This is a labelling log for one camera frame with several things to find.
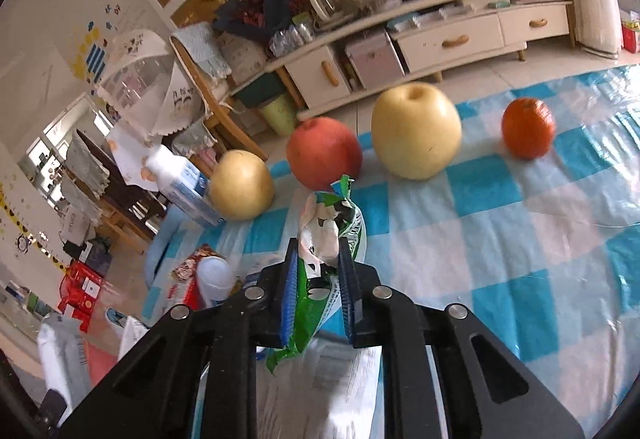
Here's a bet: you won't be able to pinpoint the dark chair with grey cover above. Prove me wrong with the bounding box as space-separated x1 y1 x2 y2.
60 129 113 225

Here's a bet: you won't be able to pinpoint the pink storage box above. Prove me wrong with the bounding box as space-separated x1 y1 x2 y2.
345 31 406 90

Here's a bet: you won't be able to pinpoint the large yellow pear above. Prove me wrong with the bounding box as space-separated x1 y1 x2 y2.
371 82 462 180

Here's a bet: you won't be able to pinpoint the white pillow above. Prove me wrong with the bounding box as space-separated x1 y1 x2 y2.
37 314 91 400

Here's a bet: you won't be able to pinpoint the white bottle blue label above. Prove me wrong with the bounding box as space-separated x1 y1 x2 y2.
145 145 226 227

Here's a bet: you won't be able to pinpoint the dark blue wrapped bouquet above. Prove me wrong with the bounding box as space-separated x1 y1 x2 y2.
212 0 296 44

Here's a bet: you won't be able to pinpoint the cluster of glass cups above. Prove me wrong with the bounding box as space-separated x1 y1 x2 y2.
270 21 313 57

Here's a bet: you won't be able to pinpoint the dining table with white cloth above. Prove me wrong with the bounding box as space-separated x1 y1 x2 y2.
102 124 171 240

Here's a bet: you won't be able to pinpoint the small yellow pear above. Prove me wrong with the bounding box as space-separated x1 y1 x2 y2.
208 150 276 221

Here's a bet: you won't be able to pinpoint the light blue bolster cushion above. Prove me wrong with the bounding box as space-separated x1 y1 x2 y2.
145 209 201 290

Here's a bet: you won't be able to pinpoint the cream TV cabinet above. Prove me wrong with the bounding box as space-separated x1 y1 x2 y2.
267 0 576 122

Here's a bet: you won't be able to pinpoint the green white plastic wrapper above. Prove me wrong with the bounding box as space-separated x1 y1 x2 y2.
267 175 368 375

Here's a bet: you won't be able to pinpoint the light wooden chair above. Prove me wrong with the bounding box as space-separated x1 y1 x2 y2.
170 21 268 160

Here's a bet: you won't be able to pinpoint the glass electric kettle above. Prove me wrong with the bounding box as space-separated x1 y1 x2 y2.
307 0 343 22

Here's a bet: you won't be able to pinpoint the long cream drawer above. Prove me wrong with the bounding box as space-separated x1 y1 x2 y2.
395 14 506 74

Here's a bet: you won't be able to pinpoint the orange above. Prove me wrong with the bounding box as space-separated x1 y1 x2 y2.
501 98 557 160

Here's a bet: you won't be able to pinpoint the white yogurt drink bottle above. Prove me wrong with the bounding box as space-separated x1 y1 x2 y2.
196 256 236 310

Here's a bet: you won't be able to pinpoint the white mesh food cover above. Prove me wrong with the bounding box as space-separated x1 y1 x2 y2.
95 29 208 144

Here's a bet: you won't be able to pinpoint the patterned red snack wrapper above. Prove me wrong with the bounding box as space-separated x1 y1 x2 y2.
172 244 221 282

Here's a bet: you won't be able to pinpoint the green trash bin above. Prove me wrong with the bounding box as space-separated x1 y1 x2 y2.
257 96 299 136

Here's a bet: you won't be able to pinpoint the light blue towel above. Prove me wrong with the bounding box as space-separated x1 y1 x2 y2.
172 22 233 80

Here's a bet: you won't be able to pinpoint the blue yellow wall stickers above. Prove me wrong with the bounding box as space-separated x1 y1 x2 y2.
70 21 108 80

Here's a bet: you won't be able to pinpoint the stack of red boxes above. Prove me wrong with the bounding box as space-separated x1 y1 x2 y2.
57 261 108 332

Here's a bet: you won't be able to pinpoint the short cream drawer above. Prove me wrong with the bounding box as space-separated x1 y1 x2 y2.
499 1 573 47

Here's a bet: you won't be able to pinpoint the red apple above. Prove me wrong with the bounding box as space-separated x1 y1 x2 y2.
285 117 363 192

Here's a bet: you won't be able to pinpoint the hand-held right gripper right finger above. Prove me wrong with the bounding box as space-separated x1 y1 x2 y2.
337 239 586 439

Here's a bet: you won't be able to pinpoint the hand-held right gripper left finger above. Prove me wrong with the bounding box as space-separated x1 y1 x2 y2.
57 239 301 439

